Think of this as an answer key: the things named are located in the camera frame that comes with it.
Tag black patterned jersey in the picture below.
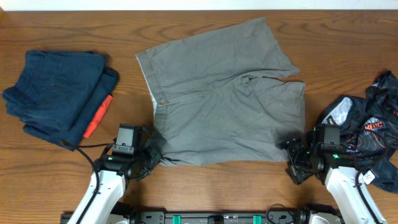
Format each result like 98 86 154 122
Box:
316 70 397 194

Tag grey shorts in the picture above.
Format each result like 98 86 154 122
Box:
136 17 305 166

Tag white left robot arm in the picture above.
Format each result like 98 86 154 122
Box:
62 124 162 223

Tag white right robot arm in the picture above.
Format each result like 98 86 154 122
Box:
277 139 387 223

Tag orange red garment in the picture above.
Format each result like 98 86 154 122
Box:
83 95 113 138

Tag folded navy blue garment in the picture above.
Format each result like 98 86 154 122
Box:
2 50 119 151

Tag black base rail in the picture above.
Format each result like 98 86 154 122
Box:
60 203 343 224

